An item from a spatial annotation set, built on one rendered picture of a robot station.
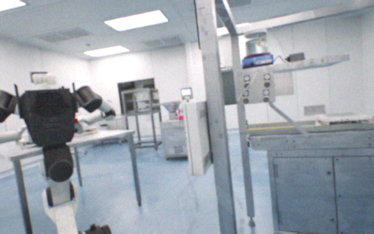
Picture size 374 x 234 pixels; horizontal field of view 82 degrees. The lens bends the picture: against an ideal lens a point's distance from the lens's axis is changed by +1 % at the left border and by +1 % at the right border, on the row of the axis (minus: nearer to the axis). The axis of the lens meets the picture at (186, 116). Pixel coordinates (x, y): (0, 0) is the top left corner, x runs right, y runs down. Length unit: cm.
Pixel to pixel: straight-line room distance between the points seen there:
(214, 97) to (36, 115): 90
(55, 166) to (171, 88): 599
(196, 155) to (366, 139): 112
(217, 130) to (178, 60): 629
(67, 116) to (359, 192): 177
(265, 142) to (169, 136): 286
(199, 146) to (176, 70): 634
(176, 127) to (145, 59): 377
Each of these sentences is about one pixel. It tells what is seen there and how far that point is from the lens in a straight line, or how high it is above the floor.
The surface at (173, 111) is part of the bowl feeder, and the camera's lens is 439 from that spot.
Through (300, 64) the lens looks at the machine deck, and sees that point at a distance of 149.
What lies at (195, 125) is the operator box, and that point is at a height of 102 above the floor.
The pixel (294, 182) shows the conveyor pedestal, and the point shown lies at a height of 49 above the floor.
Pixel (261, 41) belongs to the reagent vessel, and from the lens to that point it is 159.
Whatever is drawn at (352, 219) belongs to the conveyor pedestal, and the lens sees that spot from 183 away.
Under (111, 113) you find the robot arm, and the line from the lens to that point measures 167.
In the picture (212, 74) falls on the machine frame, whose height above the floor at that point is 120.
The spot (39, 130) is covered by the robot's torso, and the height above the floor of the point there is 104.
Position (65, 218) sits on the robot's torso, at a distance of 175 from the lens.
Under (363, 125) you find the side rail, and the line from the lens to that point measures 161.
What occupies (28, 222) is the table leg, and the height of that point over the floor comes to 34.
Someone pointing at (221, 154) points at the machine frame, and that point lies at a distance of 86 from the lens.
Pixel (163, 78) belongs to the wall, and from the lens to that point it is 714.
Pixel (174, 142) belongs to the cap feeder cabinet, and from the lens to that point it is 419.
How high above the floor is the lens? 111
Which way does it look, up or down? 4 degrees down
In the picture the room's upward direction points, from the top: 6 degrees counter-clockwise
